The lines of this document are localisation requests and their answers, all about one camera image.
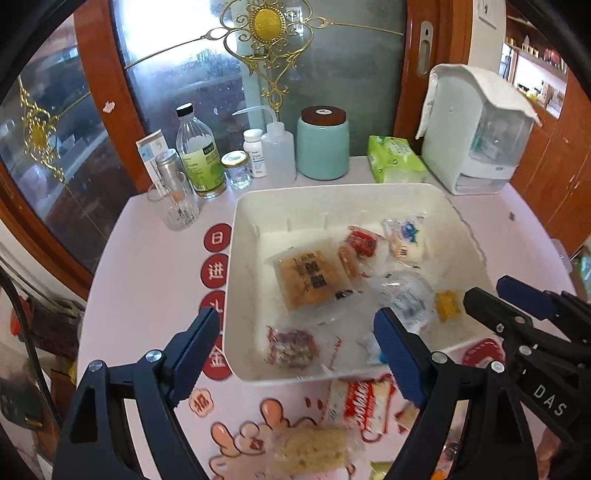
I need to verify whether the brown cake black label packet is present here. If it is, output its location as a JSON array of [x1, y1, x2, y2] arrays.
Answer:
[[268, 237, 365, 315]]

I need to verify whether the clear drinking glass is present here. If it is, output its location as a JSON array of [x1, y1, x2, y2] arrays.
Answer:
[[157, 172, 200, 232]]

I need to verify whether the small gold door ornament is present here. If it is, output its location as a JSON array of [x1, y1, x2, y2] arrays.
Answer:
[[16, 76, 68, 181]]

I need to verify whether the white cloth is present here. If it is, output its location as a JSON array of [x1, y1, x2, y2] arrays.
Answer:
[[414, 64, 543, 140]]

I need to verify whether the white countertop appliance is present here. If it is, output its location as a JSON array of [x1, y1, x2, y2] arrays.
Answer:
[[422, 65, 534, 195]]

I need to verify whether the green plastic bag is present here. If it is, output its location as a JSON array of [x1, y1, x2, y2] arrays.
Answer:
[[575, 249, 591, 287]]

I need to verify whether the white plastic bin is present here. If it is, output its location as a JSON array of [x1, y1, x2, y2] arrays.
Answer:
[[222, 182, 497, 381]]

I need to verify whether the large gold door ornament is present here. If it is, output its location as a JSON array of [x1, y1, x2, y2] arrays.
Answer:
[[205, 0, 340, 112]]

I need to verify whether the yellowish rice cracker packet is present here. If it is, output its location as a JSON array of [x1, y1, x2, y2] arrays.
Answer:
[[267, 424, 366, 478]]

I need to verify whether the wooden framed glass door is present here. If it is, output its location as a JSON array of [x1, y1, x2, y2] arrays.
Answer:
[[0, 14, 153, 287], [74, 0, 467, 195]]

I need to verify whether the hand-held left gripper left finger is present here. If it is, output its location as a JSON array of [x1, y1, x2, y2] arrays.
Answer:
[[53, 306, 221, 480]]

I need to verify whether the small yellow snack packet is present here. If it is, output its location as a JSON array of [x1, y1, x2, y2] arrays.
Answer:
[[434, 290, 465, 324]]

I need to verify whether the small glass jar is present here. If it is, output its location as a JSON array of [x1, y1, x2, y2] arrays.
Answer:
[[221, 151, 254, 190]]

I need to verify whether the metal door handle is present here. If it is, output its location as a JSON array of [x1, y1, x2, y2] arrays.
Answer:
[[417, 21, 435, 77]]

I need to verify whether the silver metal tin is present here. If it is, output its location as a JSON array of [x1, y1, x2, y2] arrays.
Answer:
[[154, 148, 195, 195]]

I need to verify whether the white pill bottle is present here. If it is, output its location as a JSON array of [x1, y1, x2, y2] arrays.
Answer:
[[242, 128, 269, 178]]

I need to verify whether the white cake blue label packet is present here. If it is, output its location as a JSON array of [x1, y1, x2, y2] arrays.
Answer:
[[381, 215, 428, 264]]

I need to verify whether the white and blue carton box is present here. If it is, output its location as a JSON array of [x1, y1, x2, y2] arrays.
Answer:
[[135, 129, 169, 192]]

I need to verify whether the red and white cookie packet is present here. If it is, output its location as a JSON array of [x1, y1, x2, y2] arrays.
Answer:
[[323, 376, 416, 439]]

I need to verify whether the small red snack packet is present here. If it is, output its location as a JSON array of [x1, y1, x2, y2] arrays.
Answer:
[[346, 226, 386, 257]]

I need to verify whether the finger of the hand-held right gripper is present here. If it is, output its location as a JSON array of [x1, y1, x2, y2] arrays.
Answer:
[[463, 287, 552, 342], [496, 275, 578, 324]]

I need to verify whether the wooden cabinet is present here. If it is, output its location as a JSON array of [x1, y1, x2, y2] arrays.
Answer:
[[501, 69, 591, 259]]

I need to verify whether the glass bottle with green label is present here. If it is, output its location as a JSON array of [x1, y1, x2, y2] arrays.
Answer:
[[175, 104, 228, 199]]

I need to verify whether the teal canister with brown lid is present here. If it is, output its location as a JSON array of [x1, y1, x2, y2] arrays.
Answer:
[[295, 105, 351, 181]]

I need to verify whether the white translucent snack packet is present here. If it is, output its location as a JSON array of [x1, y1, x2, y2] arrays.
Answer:
[[376, 272, 437, 333]]

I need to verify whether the brown nut bar packet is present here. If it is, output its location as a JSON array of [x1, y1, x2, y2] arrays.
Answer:
[[264, 325, 320, 368]]

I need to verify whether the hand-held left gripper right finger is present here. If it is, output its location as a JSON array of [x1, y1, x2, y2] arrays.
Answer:
[[373, 307, 543, 480]]

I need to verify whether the white plastic object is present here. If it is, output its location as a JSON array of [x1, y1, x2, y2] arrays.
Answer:
[[551, 239, 573, 278]]

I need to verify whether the green tissue pack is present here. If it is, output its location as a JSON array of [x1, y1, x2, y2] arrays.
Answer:
[[367, 135, 429, 184]]

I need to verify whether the plastic wash bottle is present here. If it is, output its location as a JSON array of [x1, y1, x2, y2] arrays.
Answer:
[[232, 105, 297, 183]]

